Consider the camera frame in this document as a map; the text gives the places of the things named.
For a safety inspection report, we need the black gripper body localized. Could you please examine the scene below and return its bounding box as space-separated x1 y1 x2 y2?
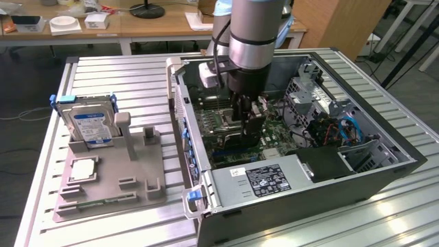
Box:
227 65 272 101

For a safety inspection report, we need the green graphics card black fan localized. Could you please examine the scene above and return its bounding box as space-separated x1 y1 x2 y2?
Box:
219 101 267 153

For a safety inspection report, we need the CPU socket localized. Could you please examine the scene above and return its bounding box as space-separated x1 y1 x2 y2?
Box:
212 109 238 129

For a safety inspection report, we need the green motherboard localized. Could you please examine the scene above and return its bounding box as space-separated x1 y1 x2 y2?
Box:
194 92 303 168

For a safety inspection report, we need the perforated metal drive cage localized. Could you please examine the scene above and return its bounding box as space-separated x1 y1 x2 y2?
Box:
284 63 347 124

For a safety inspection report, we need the white paper stack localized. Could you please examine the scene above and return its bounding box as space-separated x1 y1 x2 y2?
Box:
184 11 215 32

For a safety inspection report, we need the brown cardboard box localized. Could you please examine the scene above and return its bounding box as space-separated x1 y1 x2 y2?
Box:
198 0 219 16

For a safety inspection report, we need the grey power supply unit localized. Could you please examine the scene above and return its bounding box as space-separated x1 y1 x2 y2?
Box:
206 154 319 209

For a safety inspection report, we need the wooden cabinet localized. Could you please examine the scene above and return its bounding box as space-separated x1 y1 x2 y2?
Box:
294 0 394 62

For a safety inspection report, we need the black monitor stand base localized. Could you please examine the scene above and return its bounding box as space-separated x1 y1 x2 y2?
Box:
129 0 166 19

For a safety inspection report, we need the grey metal disk bay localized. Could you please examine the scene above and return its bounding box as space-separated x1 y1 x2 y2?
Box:
338 135 402 173

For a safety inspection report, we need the hard disk blue label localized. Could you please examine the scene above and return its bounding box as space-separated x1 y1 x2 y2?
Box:
48 94 120 150

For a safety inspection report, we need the grey parts rack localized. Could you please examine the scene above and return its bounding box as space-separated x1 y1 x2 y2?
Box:
51 110 168 223

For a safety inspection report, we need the black open PC case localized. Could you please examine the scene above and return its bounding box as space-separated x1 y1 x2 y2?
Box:
167 51 430 247

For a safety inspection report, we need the black slanted pole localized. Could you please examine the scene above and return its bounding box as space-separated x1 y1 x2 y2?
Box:
379 22 439 90

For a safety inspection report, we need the small white carton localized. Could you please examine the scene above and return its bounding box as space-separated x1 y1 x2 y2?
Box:
84 12 111 29

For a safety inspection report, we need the silver CPU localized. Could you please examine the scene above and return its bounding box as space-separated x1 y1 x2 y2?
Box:
68 158 100 181

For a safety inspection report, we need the white round dish box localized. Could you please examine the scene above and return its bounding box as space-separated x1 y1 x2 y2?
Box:
48 16 84 37

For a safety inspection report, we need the white box black lid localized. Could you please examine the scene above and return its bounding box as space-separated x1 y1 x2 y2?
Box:
12 15 45 33

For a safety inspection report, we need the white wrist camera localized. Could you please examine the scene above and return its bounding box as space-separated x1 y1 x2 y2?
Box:
198 61 230 89

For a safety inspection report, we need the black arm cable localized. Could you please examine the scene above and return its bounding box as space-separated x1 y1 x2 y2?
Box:
211 17 234 91

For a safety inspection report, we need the black power wire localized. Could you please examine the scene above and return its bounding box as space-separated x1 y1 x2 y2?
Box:
282 99 311 149

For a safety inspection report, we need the grey plastic case handle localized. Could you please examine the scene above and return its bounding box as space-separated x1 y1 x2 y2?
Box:
183 177 211 220
166 57 188 100

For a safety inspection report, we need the blue data wire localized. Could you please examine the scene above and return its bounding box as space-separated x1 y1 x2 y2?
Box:
338 115 364 146

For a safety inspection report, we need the wooden desk white frame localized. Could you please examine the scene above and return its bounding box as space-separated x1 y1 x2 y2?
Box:
0 0 123 48
119 0 308 56

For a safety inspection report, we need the white table frame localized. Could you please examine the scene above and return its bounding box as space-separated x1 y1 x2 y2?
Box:
372 0 439 73

